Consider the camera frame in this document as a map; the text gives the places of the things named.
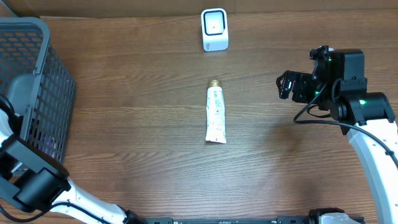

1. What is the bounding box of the white tube gold cap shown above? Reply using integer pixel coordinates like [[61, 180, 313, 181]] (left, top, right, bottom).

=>
[[205, 80, 226, 144]]

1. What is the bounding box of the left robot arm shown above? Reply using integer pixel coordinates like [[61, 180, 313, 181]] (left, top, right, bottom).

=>
[[1, 96, 145, 223]]

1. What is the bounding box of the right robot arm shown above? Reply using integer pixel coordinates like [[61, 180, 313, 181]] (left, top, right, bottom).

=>
[[276, 45, 397, 223]]

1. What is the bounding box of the white barcode scanner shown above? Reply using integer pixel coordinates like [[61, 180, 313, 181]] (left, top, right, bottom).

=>
[[201, 8, 229, 52]]

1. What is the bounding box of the grey plastic mesh basket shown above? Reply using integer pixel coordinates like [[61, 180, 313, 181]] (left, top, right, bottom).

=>
[[1, 17, 76, 162]]

